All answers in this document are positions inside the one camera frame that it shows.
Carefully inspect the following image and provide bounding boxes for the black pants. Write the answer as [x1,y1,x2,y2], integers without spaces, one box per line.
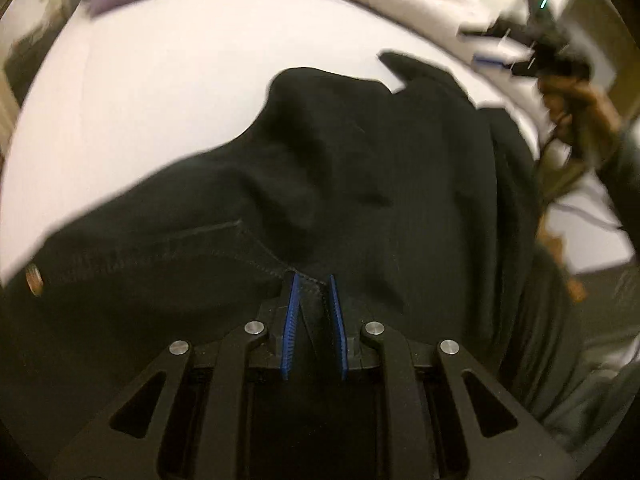
[0,51,553,480]

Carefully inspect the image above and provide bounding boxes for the person's grey clothing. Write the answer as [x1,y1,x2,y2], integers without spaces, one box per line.
[495,245,640,458]

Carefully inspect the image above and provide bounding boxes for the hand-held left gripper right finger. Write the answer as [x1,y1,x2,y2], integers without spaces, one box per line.
[327,274,577,480]

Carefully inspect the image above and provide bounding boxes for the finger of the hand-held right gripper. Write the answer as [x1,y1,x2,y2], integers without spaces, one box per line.
[472,52,537,78]
[459,22,532,50]

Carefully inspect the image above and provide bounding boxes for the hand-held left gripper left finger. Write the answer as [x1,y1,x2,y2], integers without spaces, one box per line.
[50,272,302,480]

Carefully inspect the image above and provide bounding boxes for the white bed sheet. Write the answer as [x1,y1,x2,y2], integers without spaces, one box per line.
[0,0,543,286]

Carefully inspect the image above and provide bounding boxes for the person's right hand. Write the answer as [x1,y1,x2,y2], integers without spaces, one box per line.
[539,77,622,162]

